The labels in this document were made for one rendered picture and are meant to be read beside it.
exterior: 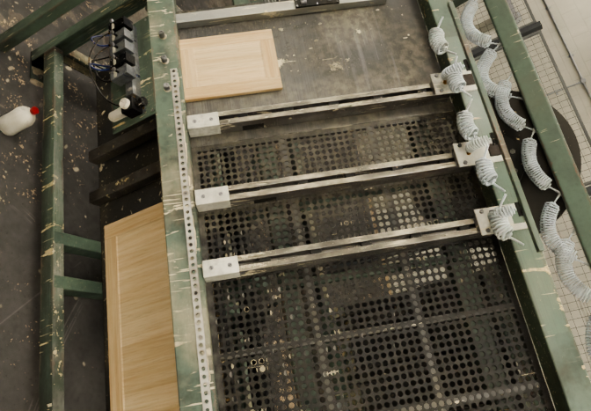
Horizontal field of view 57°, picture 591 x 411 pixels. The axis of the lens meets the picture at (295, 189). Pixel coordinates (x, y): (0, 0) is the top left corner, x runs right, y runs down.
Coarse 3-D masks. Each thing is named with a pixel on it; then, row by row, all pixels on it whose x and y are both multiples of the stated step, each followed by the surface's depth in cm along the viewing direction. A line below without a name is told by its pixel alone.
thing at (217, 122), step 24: (336, 96) 220; (360, 96) 220; (384, 96) 223; (408, 96) 221; (432, 96) 222; (192, 120) 214; (216, 120) 214; (240, 120) 214; (264, 120) 216; (288, 120) 219; (312, 120) 223
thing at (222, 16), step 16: (352, 0) 244; (368, 0) 245; (384, 0) 247; (176, 16) 239; (192, 16) 239; (208, 16) 239; (224, 16) 239; (240, 16) 240; (256, 16) 242; (272, 16) 244
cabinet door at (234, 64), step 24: (192, 48) 234; (216, 48) 235; (240, 48) 235; (264, 48) 235; (192, 72) 229; (216, 72) 230; (240, 72) 230; (264, 72) 231; (192, 96) 225; (216, 96) 225
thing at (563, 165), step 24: (456, 0) 294; (504, 0) 275; (504, 24) 272; (504, 48) 269; (528, 72) 259; (528, 96) 256; (552, 120) 248; (552, 144) 245; (552, 168) 242; (576, 168) 238; (576, 192) 235; (576, 216) 232; (264, 312) 240
